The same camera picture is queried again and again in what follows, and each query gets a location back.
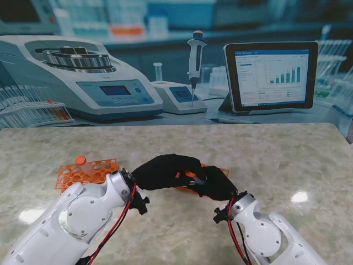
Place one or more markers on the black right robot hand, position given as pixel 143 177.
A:
pixel 218 185

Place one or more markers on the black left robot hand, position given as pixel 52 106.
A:
pixel 160 174

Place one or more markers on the orange screw cap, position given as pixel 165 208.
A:
pixel 80 159

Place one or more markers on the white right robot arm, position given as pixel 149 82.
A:
pixel 259 232

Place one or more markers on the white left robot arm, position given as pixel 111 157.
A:
pixel 71 218

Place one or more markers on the orange plastic test tube rack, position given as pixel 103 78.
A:
pixel 91 174
pixel 190 174

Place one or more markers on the printed laboratory backdrop poster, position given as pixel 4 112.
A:
pixel 176 55

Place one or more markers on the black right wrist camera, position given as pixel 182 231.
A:
pixel 220 216

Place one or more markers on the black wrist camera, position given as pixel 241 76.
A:
pixel 220 216
pixel 140 203

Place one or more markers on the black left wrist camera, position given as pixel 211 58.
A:
pixel 140 203

